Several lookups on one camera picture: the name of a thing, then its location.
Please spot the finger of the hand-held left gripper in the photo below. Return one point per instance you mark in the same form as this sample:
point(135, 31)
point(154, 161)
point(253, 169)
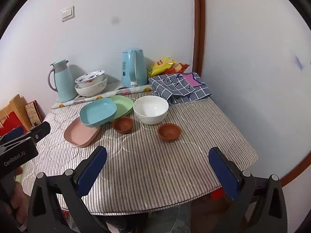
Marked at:
point(14, 132)
point(40, 131)

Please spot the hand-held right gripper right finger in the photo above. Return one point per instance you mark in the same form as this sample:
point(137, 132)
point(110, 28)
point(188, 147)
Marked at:
point(224, 172)

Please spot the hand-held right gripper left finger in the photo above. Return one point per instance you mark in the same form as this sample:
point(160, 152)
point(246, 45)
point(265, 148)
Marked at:
point(93, 166)

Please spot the small brown bowl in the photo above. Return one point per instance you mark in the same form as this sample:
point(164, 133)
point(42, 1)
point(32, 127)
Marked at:
point(122, 125)
point(169, 132)

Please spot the green plate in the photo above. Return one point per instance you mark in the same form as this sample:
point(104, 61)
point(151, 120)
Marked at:
point(124, 104)

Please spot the person's left hand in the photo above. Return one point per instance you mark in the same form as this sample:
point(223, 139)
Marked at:
point(20, 194)

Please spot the red paper bag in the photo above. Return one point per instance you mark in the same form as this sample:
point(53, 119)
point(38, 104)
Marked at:
point(9, 123)

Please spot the patterned box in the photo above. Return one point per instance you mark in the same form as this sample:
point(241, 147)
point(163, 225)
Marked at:
point(32, 112)

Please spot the brown paper bag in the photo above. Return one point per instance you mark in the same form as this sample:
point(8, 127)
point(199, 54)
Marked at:
point(18, 106)

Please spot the pink plate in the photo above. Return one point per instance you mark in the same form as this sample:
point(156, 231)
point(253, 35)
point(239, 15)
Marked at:
point(77, 133)

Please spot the light blue thermos jug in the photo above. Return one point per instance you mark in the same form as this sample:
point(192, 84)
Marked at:
point(64, 85)

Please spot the blue plate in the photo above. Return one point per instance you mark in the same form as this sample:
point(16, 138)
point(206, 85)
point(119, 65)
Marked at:
point(97, 112)

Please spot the striped quilted cloth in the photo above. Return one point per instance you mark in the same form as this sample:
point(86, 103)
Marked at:
point(158, 170)

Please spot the large white bowl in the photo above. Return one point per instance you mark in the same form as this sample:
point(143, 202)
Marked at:
point(91, 91)

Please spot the brown wooden trim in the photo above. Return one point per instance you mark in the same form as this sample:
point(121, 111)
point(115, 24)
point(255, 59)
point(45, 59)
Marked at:
point(295, 172)

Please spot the rolled fruit print table cover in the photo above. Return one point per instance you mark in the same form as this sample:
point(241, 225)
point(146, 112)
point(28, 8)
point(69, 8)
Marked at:
point(107, 94)

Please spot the blue crane print bowl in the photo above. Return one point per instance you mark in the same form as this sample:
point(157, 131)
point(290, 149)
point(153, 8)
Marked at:
point(91, 78)

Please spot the grey checked cloth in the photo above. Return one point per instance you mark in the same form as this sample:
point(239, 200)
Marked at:
point(179, 89)

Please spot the light blue electric kettle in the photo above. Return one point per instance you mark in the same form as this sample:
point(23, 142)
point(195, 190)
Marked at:
point(130, 70)

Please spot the red snack bag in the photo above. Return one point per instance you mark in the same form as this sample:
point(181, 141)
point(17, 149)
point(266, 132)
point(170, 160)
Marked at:
point(181, 67)

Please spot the yellow chip bag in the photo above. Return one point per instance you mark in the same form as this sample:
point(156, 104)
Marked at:
point(160, 68)

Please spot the white light switch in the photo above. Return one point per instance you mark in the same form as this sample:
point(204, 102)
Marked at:
point(67, 13)

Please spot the brown wooden door frame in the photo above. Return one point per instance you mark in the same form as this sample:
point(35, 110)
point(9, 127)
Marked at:
point(199, 29)

